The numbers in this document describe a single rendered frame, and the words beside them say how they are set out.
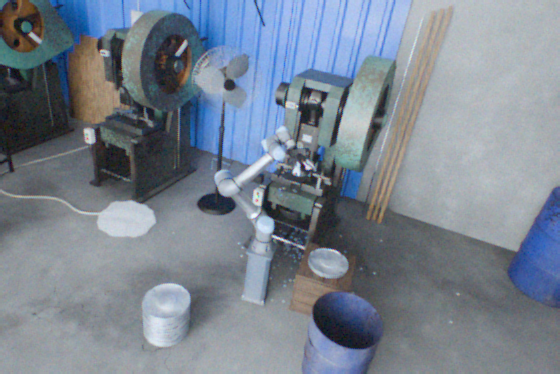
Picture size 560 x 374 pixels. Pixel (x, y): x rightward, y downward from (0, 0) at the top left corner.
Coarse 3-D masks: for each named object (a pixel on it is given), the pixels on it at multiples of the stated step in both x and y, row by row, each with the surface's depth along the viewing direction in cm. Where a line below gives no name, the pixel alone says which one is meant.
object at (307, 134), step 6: (306, 120) 306; (300, 126) 300; (306, 126) 298; (312, 126) 296; (300, 132) 302; (306, 132) 300; (312, 132) 298; (300, 138) 304; (306, 138) 302; (312, 138) 300; (300, 144) 305; (306, 144) 304; (312, 144) 302; (312, 150) 304; (306, 156) 303; (312, 156) 306
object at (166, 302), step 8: (160, 288) 256; (168, 288) 257; (176, 288) 258; (144, 296) 248; (152, 296) 249; (160, 296) 250; (168, 296) 250; (176, 296) 252; (184, 296) 253; (144, 304) 243; (152, 304) 244; (160, 304) 244; (168, 304) 245; (176, 304) 246; (184, 304) 247; (152, 312) 239; (160, 312) 239; (168, 312) 240; (176, 312) 241
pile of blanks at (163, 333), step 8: (144, 312) 240; (144, 320) 245; (152, 320) 237; (160, 320) 236; (168, 320) 237; (176, 320) 240; (184, 320) 248; (144, 328) 249; (152, 328) 241; (160, 328) 240; (168, 328) 241; (176, 328) 244; (184, 328) 251; (152, 336) 245; (160, 336) 243; (168, 336) 244; (176, 336) 248; (184, 336) 255; (160, 344) 247; (168, 344) 248
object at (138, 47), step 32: (128, 32) 301; (160, 32) 307; (192, 32) 342; (128, 64) 302; (160, 64) 329; (192, 64) 357; (128, 96) 356; (160, 96) 331; (192, 96) 373; (96, 128) 368; (128, 128) 366; (160, 128) 388; (96, 160) 382; (128, 160) 424; (160, 160) 397; (160, 192) 402
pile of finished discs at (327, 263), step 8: (312, 256) 286; (320, 256) 287; (328, 256) 288; (336, 256) 290; (312, 264) 278; (320, 264) 280; (328, 264) 280; (336, 264) 281; (344, 264) 283; (320, 272) 272; (328, 272) 273; (336, 272) 275; (344, 272) 276
